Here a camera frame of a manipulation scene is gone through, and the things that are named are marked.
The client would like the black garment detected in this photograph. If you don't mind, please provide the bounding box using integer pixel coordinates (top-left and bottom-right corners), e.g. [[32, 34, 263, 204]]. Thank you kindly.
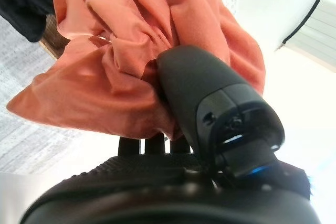
[[0, 0, 75, 43]]

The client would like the orange garment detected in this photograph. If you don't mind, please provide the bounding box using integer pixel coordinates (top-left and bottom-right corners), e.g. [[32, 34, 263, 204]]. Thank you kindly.
[[6, 0, 266, 141]]

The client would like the grey striped area rug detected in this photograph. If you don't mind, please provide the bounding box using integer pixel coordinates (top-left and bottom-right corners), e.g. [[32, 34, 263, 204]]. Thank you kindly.
[[0, 15, 82, 175]]

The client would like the white curtain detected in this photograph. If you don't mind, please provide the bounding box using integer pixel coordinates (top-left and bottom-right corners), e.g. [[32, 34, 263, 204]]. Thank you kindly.
[[274, 0, 336, 74]]

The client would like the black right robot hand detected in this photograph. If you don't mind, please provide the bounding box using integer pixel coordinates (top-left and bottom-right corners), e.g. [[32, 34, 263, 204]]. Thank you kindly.
[[20, 45, 324, 224]]

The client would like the woven wicker basket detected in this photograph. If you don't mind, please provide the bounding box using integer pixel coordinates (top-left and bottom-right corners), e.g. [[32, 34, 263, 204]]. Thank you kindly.
[[38, 14, 72, 61]]

